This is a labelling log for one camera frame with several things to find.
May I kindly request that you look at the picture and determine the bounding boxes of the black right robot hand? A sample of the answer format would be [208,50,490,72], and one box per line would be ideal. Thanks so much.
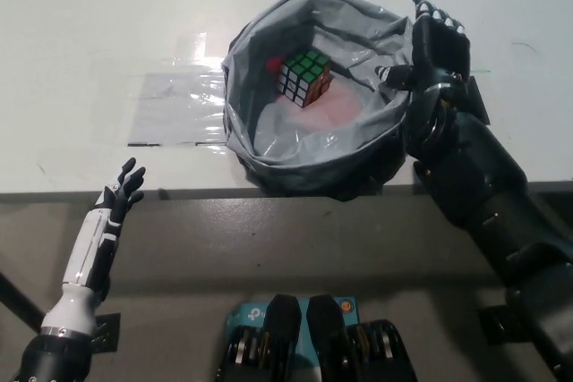
[373,0,474,96]

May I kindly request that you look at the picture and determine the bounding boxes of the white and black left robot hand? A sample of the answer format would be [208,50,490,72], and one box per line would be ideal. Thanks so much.
[39,157,147,338]

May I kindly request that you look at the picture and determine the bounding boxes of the rubik's cube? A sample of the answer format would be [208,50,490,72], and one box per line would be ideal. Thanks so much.
[276,48,335,109]

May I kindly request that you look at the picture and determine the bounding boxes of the grey plastic-lined bin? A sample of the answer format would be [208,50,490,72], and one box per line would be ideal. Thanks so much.
[221,0,417,199]

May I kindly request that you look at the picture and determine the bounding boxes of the black tape square marker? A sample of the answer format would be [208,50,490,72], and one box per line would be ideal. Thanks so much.
[466,76,492,126]

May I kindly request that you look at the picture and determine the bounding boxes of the black floor tape patch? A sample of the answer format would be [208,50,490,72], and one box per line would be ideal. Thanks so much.
[91,312,122,352]
[476,305,511,347]

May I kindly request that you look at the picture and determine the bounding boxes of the black table leg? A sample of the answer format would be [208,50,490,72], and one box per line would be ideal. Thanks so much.
[0,272,48,334]

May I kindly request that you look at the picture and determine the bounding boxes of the teal tp-link box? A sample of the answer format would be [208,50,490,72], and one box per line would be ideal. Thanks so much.
[225,295,361,361]

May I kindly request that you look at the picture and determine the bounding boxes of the clear tape patch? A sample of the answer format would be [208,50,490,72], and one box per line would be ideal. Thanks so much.
[127,71,232,149]

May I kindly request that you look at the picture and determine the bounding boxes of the black left robot body block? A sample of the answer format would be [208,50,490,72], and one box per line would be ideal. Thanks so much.
[216,294,304,382]

